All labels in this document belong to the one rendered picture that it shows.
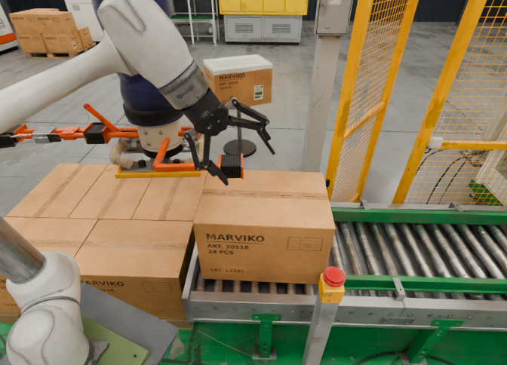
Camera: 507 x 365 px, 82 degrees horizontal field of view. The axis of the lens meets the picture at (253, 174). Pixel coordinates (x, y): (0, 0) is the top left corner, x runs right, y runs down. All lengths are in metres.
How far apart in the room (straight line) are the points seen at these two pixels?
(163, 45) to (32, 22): 8.10
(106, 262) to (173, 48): 1.41
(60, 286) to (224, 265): 0.67
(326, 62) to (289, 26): 6.40
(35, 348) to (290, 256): 0.93
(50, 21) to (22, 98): 7.70
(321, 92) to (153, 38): 1.73
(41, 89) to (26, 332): 0.65
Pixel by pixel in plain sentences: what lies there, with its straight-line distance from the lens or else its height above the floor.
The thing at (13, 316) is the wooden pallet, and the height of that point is 0.10.
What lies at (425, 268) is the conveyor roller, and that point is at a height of 0.55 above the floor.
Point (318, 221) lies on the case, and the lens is 1.28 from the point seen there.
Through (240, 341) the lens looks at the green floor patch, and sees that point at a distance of 2.01.
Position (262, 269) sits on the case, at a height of 0.65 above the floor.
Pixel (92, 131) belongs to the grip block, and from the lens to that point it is 1.35.
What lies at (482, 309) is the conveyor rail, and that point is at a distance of 1.75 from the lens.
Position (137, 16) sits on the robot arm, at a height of 1.77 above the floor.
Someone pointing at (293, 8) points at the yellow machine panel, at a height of 0.87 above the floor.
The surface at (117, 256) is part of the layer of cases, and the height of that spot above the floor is 0.54.
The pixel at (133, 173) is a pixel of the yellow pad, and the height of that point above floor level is 1.16.
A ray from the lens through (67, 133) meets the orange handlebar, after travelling 1.39.
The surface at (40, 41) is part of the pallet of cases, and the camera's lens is 8.61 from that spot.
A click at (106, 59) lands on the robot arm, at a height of 1.68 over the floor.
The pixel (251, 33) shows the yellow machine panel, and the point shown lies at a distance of 8.52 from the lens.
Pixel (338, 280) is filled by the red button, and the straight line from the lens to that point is 1.00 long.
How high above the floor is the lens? 1.84
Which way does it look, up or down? 36 degrees down
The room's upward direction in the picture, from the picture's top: straight up
